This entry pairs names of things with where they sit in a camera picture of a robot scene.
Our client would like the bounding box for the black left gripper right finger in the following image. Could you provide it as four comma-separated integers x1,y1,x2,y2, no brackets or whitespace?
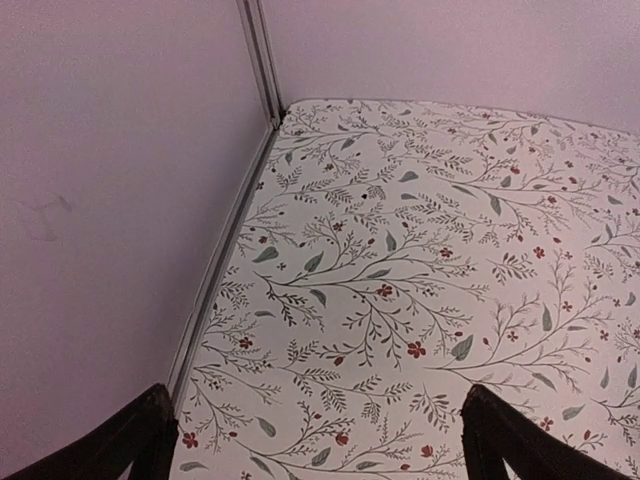
461,384,626,480

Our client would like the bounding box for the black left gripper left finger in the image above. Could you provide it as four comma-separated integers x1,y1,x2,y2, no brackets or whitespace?
7,383,178,480

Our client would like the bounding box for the floral patterned table mat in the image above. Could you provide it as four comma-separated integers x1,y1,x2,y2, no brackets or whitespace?
171,100,639,479

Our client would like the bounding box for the left aluminium frame post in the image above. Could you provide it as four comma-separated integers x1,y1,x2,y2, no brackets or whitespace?
236,0,286,129

